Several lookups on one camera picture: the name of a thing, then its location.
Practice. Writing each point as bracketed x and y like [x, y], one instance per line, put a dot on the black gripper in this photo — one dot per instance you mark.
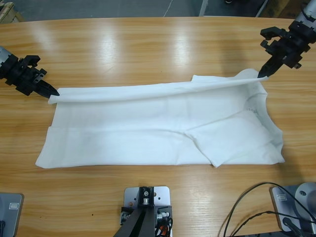
[23, 75]
[291, 44]

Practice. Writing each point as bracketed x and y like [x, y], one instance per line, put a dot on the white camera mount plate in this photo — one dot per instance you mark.
[163, 195]

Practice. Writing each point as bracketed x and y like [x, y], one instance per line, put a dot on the pale printed cardboard box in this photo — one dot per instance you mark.
[287, 13]

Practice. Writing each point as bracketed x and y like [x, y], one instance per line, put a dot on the grey base plate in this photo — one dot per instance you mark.
[12, 222]
[279, 209]

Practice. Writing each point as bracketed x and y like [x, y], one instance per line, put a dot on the slanted metal bar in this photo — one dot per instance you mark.
[262, 8]

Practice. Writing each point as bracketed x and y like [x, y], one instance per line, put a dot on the wooden pallet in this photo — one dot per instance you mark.
[10, 12]

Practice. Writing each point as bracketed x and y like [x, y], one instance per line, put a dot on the white upright post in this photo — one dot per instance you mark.
[203, 7]

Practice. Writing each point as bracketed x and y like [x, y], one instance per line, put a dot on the dark bystander shoe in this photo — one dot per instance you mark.
[228, 1]

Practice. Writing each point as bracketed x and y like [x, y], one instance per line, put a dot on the white T-shirt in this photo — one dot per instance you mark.
[148, 128]

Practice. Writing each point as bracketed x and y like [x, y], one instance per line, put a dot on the brown cardboard box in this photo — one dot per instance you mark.
[281, 8]

